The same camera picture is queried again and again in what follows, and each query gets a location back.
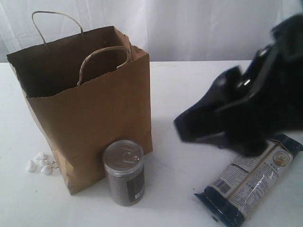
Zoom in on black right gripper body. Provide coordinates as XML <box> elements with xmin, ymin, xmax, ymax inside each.
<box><xmin>208</xmin><ymin>14</ymin><xmax>303</xmax><ymax>142</ymax></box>

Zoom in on dark can with pull-tab lid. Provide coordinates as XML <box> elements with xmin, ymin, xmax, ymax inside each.
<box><xmin>103</xmin><ymin>140</ymin><xmax>145</xmax><ymax>206</ymax></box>

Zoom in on brown paper shopping bag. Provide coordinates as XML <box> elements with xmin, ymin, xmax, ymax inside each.
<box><xmin>6</xmin><ymin>10</ymin><xmax>152</xmax><ymax>196</ymax></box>

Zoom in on long noodle package black ends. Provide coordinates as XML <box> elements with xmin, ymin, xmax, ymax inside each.
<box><xmin>195</xmin><ymin>134</ymin><xmax>303</xmax><ymax>227</ymax></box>

